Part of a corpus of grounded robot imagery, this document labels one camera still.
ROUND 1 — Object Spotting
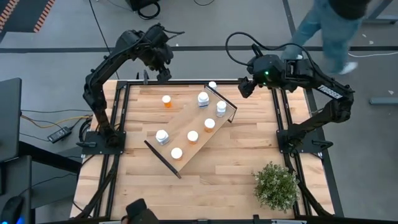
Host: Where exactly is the black floor cable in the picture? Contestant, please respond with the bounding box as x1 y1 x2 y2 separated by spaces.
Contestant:
88 0 121 80

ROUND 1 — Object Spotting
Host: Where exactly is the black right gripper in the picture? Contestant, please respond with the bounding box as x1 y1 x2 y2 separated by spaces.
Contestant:
238 55 286 99

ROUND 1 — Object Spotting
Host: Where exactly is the black monitor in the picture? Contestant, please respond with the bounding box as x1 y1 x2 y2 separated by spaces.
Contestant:
0 77 22 162

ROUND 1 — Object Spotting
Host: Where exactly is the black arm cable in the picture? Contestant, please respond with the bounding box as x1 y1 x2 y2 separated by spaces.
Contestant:
224 30 312 68

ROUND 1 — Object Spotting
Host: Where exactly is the black cable bundle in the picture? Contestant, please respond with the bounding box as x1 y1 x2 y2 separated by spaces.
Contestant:
77 117 94 142

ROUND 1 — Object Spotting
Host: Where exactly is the grey furniture foot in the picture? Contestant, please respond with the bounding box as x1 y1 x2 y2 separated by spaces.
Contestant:
369 97 398 106
362 0 398 25

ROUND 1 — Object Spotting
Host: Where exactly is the black table frame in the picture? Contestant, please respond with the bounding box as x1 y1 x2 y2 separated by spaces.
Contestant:
70 79 345 224

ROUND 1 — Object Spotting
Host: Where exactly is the black box with cable loop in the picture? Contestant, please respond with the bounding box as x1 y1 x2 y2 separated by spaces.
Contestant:
126 0 162 20

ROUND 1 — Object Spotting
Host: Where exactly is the black mat with orange stripes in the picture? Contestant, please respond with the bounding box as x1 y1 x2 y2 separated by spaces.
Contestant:
0 0 57 34

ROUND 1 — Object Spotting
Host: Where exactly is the white floor cable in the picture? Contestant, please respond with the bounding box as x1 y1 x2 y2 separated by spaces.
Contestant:
348 51 398 58

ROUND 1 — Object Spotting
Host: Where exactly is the black power adapter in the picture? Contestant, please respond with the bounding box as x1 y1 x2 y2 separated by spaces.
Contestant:
47 126 73 144

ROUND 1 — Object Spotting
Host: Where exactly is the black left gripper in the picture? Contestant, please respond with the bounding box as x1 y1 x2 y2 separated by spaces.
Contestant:
143 39 174 84

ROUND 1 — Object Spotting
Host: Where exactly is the yellow floor cable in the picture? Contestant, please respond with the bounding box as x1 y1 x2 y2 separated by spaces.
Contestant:
20 114 94 129

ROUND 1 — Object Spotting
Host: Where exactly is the black desk frame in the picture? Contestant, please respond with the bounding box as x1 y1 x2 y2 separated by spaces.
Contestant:
0 141 83 224

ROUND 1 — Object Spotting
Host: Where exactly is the wooden tray with black ends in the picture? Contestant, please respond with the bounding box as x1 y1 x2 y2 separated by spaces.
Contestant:
143 83 238 180

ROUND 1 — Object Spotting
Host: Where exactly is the green artificial plant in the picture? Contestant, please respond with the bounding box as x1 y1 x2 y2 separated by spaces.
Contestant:
252 161 302 215

